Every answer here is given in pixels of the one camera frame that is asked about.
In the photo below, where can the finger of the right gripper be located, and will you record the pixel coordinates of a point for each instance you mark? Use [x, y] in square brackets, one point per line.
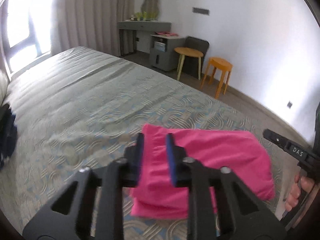
[279, 140]

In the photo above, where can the pink pants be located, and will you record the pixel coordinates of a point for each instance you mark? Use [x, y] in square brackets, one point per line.
[156, 198]

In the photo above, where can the beige curtain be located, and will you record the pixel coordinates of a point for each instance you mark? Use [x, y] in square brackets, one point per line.
[90, 23]

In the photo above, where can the black folded garment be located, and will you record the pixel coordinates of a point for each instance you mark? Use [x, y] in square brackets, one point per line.
[4, 110]

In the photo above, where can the wall socket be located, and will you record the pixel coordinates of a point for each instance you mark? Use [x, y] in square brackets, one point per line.
[289, 104]

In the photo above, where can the grey drawer cabinet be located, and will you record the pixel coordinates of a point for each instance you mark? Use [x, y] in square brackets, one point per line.
[162, 51]

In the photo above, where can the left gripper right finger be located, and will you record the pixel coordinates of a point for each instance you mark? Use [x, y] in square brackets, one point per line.
[220, 205]

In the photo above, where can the wall switch plate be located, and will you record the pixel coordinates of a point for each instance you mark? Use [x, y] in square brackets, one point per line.
[201, 11]

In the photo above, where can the navy star fleece garment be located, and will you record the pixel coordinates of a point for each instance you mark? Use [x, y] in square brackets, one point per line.
[8, 138]

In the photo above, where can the patterned bed cover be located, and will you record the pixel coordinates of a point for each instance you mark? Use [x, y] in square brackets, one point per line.
[83, 108]

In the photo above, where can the grey desk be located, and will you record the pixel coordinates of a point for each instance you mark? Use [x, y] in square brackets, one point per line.
[136, 35]

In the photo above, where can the round wooden side table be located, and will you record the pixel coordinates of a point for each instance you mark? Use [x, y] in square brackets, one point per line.
[190, 54]

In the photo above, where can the window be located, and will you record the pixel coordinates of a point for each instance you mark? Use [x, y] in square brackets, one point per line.
[26, 28]

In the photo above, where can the dark chair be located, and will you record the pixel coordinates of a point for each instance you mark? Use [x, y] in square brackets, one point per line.
[191, 68]

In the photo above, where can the person right hand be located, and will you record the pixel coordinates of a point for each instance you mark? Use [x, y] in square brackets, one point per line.
[301, 183]

